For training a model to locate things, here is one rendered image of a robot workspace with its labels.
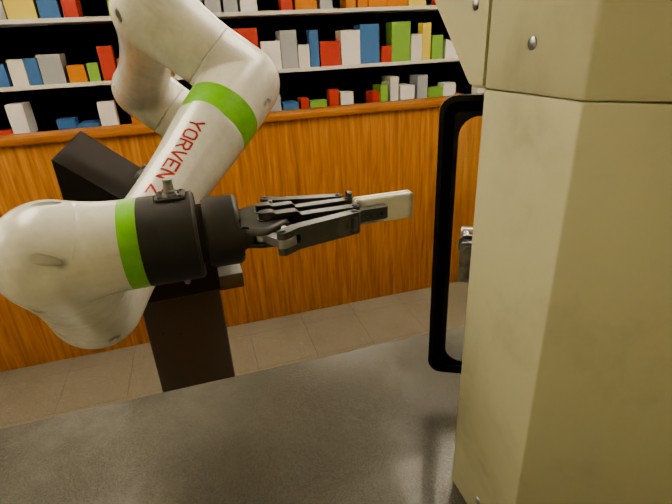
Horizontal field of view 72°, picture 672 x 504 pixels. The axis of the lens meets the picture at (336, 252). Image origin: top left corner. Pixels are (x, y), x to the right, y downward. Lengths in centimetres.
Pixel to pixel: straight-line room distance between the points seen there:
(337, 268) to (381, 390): 195
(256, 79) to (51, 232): 42
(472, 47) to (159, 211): 32
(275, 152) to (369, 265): 88
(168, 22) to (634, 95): 63
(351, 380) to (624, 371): 48
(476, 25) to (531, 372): 29
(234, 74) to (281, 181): 169
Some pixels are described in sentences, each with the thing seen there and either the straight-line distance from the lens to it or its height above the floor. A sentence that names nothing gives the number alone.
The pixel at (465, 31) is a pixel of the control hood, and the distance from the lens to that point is 46.
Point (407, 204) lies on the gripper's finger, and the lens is 54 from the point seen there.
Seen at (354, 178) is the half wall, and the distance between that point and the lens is 252.
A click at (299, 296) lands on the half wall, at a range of 270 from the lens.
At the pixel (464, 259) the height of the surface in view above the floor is 119.
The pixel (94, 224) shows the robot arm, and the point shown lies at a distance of 48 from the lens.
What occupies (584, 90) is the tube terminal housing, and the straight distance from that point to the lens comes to 34.
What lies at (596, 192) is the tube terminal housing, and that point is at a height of 135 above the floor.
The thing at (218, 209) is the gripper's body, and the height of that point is 131.
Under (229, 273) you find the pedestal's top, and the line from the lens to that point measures 118.
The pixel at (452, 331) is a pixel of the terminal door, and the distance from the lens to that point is 69.
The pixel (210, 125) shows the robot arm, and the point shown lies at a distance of 70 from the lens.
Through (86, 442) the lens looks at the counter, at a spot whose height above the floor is 94.
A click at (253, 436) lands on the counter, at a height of 94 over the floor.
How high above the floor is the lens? 145
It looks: 25 degrees down
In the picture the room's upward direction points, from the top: 3 degrees counter-clockwise
